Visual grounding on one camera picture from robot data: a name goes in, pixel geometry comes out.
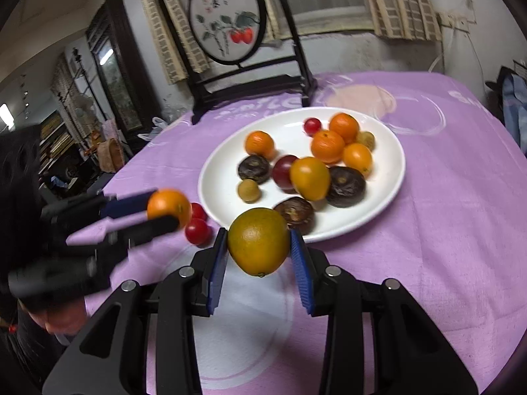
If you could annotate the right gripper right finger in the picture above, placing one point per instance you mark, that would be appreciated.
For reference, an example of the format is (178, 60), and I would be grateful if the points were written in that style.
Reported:
(411, 355)

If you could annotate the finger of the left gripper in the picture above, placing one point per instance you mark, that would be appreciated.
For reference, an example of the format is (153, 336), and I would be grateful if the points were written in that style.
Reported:
(133, 235)
(98, 206)

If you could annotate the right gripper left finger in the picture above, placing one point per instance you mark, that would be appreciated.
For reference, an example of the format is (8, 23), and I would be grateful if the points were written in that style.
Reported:
(109, 355)

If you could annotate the small yellow-green longan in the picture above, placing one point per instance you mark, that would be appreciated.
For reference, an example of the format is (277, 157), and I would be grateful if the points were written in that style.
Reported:
(249, 191)

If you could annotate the dark brown mushroom top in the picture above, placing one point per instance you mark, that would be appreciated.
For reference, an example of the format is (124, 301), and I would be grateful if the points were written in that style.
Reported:
(298, 213)

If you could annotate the dark brown mushroom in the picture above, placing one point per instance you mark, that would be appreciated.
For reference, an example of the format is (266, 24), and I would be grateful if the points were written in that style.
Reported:
(254, 167)
(347, 187)
(298, 213)

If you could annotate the greenish yellow mandarin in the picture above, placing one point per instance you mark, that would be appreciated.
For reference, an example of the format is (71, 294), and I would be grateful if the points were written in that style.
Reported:
(259, 241)

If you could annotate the dark red plum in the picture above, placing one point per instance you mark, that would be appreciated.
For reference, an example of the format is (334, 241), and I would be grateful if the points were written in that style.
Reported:
(281, 172)

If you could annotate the small orange mandarin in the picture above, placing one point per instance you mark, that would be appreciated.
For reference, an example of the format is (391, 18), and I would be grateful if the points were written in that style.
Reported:
(358, 157)

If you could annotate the large orange mandarin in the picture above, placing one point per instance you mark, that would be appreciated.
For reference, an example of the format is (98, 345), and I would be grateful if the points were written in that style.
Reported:
(327, 146)

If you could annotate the red cherry tomato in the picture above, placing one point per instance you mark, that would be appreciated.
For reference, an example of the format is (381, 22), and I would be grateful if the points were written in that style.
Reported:
(312, 126)
(198, 212)
(197, 232)

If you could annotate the person left hand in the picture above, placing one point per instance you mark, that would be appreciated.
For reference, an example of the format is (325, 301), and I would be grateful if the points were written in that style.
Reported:
(65, 319)

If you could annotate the woven basket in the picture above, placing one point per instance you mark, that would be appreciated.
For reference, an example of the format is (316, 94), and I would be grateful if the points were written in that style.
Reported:
(110, 156)

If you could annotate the white plastic bag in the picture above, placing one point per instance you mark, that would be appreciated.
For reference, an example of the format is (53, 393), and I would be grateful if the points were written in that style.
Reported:
(159, 125)

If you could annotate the purple tablecloth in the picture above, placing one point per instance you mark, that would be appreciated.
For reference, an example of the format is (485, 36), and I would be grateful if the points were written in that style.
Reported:
(455, 237)

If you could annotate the white oval plate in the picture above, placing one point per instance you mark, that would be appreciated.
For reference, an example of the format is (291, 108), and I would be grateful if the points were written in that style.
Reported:
(218, 180)

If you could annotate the black framed embroidery screen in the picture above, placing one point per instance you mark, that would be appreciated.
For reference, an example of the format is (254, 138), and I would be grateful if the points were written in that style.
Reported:
(230, 32)

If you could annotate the left beige curtain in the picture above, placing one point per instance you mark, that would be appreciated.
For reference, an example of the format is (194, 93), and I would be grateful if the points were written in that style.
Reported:
(167, 51)

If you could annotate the beige curtain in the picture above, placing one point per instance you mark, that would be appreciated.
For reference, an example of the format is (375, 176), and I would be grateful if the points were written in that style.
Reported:
(405, 19)
(167, 51)

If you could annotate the blue cloth pile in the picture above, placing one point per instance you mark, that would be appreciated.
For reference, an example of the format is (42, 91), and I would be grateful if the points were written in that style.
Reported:
(514, 94)

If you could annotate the right beige curtain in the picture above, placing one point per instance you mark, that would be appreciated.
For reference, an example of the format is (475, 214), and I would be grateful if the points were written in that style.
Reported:
(405, 19)

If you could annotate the dark framed wall painting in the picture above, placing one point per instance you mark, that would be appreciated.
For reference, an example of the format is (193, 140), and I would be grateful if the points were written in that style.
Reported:
(122, 72)

